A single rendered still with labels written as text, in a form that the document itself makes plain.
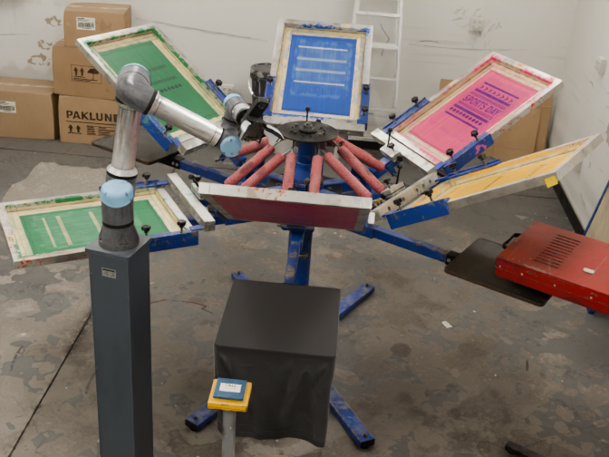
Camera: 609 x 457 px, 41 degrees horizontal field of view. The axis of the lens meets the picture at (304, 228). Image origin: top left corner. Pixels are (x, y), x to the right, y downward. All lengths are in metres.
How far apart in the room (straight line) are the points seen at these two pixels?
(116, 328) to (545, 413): 2.33
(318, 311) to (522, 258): 0.89
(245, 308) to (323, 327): 0.32
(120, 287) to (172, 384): 1.32
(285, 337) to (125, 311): 0.62
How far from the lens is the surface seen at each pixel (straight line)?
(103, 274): 3.17
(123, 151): 3.12
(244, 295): 3.31
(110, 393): 3.48
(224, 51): 7.41
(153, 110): 2.92
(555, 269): 3.49
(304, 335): 3.09
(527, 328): 5.19
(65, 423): 4.21
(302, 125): 4.11
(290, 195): 2.74
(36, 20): 7.81
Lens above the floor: 2.67
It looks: 27 degrees down
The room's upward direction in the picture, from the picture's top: 4 degrees clockwise
